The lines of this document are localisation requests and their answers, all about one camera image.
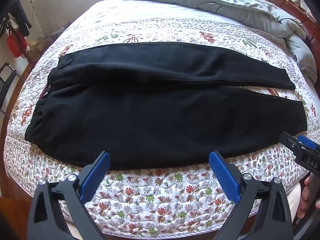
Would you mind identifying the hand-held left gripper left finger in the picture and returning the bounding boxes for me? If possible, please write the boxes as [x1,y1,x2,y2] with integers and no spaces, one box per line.
[26,151,110,240]

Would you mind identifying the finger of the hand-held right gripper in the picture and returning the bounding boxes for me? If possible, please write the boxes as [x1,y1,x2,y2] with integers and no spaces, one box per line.
[278,131,300,155]
[297,134,320,153]

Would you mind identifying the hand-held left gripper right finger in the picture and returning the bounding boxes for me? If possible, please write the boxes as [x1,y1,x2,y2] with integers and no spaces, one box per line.
[209,151,294,240]

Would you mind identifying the black pants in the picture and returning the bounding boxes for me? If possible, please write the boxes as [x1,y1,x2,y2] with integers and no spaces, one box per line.
[25,42,308,170]

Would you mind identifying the person's right hand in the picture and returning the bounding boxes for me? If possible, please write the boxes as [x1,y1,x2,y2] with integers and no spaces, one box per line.
[298,177,316,218]

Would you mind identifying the floral quilted bedspread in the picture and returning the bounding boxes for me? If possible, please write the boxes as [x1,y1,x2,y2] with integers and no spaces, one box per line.
[4,0,318,237]

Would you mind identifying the black chair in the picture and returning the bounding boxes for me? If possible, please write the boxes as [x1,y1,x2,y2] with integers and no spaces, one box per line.
[0,61,19,113]

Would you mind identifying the wooden headboard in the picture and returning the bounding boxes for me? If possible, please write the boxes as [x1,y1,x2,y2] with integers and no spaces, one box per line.
[255,0,320,63]

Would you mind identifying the red bag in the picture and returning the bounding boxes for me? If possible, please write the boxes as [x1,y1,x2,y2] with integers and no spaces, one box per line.
[6,34,27,58]

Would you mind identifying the light blue comforter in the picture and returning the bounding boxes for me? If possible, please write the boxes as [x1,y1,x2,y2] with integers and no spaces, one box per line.
[102,0,318,85]

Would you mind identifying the dark hanging clothing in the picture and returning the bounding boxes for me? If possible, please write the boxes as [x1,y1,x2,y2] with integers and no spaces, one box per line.
[10,0,33,35]

